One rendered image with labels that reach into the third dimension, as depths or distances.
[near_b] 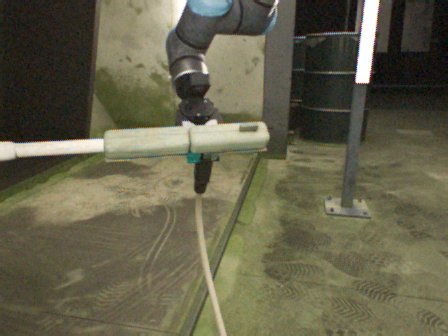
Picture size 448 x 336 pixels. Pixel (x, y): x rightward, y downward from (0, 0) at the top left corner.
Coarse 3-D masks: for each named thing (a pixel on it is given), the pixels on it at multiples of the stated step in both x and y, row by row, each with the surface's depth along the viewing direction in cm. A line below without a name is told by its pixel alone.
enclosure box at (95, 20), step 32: (0, 0) 97; (32, 0) 95; (64, 0) 94; (96, 0) 90; (0, 32) 99; (32, 32) 98; (64, 32) 96; (96, 32) 93; (0, 64) 102; (32, 64) 100; (64, 64) 99; (0, 96) 105; (32, 96) 103; (64, 96) 101; (0, 128) 107; (32, 128) 106; (64, 128) 104; (32, 160) 90; (64, 160) 94
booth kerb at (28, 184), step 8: (96, 152) 247; (72, 160) 221; (80, 160) 229; (56, 168) 207; (64, 168) 213; (40, 176) 194; (48, 176) 200; (16, 184) 178; (24, 184) 183; (32, 184) 188; (0, 192) 169; (8, 192) 173; (16, 192) 178; (0, 200) 169
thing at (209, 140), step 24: (0, 144) 61; (24, 144) 62; (48, 144) 62; (72, 144) 63; (96, 144) 63; (120, 144) 63; (144, 144) 64; (168, 144) 65; (192, 144) 66; (216, 144) 67; (240, 144) 68; (264, 144) 69
